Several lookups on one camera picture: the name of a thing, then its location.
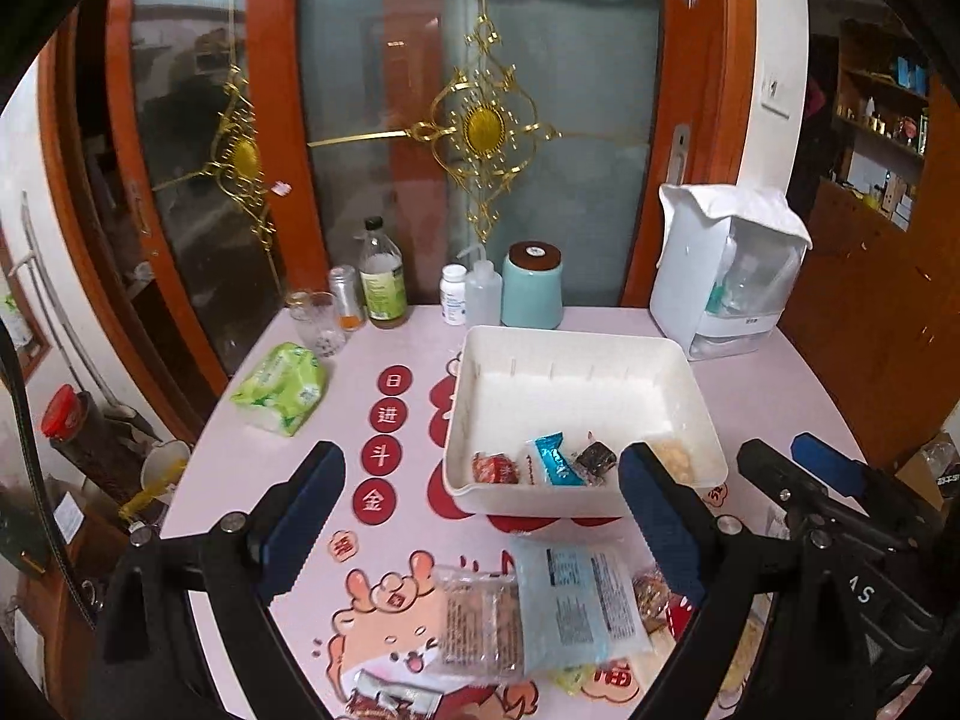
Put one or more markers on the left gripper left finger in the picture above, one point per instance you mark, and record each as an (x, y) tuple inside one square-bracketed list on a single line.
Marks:
[(152, 664)]

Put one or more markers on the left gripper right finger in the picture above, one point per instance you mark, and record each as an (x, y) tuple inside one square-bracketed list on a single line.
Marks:
[(721, 573)]

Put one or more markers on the red wrapped candy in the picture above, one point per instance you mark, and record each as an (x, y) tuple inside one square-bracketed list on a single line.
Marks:
[(494, 469)]

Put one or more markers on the pale blue snack packet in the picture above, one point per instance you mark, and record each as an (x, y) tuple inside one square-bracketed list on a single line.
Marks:
[(577, 605)]

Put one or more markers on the wooden shelf with items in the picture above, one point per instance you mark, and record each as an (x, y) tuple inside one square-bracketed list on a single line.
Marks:
[(878, 92)]

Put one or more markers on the dark wrapped candy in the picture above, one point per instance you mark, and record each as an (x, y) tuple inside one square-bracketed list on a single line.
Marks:
[(594, 463)]

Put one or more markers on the red brown snack bag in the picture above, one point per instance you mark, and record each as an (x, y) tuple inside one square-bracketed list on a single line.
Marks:
[(660, 608)]

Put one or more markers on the clear bag beige pastry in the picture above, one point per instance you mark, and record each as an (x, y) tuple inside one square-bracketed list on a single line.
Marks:
[(675, 458)]

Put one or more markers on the white squeeze wash bottle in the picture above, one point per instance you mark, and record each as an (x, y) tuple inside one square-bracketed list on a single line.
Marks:
[(484, 288)]

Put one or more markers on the white plastic tray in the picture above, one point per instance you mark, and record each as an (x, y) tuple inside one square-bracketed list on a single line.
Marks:
[(516, 384)]

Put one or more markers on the teal canister brown lid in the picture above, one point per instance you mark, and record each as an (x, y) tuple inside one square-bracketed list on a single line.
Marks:
[(532, 286)]

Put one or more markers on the white pill bottle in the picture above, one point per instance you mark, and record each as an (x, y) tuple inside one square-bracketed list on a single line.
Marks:
[(452, 292)]

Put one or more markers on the brown silver chocolate packet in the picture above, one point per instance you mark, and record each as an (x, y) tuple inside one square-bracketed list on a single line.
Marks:
[(377, 699)]

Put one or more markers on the yellow green small wrapper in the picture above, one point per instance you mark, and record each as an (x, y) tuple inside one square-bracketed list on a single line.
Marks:
[(572, 679)]

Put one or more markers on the glass bottle green label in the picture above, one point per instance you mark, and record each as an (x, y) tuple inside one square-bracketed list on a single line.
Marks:
[(381, 271)]

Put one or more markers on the clear drinking glass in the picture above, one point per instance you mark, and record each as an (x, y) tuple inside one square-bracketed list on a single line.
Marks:
[(317, 321)]

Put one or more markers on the clear brown cracker packet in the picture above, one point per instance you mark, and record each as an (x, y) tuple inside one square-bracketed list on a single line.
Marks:
[(480, 634)]

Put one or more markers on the blue snack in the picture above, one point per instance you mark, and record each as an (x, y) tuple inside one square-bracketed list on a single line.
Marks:
[(548, 465)]

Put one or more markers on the green tissue pack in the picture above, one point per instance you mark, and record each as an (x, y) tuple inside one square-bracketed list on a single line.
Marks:
[(282, 391)]

